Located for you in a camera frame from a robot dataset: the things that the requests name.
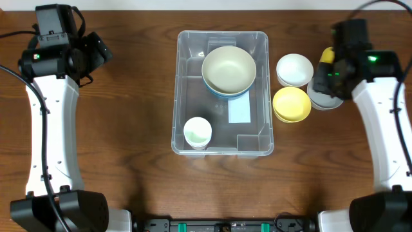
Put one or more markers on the cream white cup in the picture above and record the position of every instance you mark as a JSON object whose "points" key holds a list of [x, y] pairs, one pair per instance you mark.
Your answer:
{"points": [[197, 130]]}

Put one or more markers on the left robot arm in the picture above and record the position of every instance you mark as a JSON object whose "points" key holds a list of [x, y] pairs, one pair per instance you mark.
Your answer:
{"points": [[58, 57]]}

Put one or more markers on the grey small bowl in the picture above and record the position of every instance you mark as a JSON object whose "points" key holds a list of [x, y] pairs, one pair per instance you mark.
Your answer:
{"points": [[322, 101]]}

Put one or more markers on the cream beige bowl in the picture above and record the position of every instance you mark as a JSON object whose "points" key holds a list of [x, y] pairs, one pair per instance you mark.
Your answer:
{"points": [[229, 70]]}

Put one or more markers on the clear plastic storage container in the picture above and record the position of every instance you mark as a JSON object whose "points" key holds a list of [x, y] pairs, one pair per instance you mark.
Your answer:
{"points": [[193, 99]]}

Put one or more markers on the white small bowl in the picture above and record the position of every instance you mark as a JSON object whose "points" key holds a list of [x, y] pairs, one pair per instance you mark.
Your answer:
{"points": [[294, 70]]}

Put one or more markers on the light blue cup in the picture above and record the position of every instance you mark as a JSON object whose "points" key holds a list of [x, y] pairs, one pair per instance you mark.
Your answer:
{"points": [[198, 146]]}

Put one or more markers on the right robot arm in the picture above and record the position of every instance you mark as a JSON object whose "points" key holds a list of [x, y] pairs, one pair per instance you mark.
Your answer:
{"points": [[373, 80]]}

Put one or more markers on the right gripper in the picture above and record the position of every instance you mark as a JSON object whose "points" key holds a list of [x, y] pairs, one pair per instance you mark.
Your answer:
{"points": [[321, 85]]}

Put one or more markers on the yellow cup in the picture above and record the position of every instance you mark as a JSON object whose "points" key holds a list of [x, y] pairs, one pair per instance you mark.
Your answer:
{"points": [[327, 56]]}

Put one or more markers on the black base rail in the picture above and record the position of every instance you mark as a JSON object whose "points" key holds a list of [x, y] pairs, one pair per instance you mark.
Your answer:
{"points": [[284, 222]]}

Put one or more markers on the yellow small bowl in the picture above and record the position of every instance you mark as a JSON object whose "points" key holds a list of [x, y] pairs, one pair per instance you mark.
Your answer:
{"points": [[291, 104]]}

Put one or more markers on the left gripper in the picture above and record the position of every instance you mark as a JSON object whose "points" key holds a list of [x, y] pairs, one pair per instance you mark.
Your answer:
{"points": [[102, 53]]}

